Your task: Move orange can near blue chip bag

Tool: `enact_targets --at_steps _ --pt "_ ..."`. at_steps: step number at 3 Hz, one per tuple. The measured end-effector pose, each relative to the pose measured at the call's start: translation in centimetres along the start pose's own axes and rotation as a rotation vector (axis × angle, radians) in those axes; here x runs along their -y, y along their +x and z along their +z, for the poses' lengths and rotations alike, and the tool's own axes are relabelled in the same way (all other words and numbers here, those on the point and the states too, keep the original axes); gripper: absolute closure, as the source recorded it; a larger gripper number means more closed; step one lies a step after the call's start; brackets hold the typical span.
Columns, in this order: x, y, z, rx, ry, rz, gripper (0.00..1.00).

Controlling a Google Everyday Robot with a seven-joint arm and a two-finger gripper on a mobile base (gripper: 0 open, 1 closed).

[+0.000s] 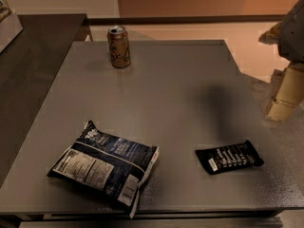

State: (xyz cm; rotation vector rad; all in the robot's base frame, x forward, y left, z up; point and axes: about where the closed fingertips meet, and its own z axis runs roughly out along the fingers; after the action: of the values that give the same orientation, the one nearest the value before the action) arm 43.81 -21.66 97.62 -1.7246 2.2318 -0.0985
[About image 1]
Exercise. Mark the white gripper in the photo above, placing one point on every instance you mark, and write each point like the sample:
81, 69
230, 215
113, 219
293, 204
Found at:
293, 35

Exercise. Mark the orange soda can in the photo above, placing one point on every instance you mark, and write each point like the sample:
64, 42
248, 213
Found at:
118, 43

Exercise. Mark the blue chip bag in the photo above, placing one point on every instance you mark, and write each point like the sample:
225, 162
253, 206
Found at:
113, 165

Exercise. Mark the black snack bar wrapper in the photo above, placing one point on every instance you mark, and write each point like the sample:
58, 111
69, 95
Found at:
229, 158

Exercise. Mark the dark side counter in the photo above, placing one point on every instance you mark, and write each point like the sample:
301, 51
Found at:
28, 67

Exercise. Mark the white box on counter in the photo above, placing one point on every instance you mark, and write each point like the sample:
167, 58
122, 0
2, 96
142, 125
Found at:
10, 25

